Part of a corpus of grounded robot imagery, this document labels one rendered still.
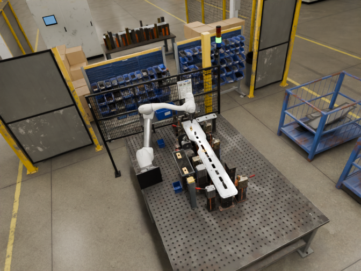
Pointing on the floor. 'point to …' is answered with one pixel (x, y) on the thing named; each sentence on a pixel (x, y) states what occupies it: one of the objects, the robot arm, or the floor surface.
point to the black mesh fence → (162, 102)
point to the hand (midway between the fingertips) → (191, 120)
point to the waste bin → (248, 67)
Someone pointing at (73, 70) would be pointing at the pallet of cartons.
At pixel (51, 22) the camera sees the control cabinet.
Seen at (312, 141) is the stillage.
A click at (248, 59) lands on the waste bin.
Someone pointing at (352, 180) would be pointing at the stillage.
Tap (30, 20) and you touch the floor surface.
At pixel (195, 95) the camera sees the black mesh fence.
